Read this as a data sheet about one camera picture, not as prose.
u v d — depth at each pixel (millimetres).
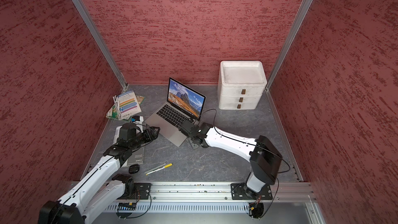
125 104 1063
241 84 875
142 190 740
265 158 426
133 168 794
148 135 734
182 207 774
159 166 810
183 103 1004
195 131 628
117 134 920
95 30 881
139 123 755
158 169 797
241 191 739
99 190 493
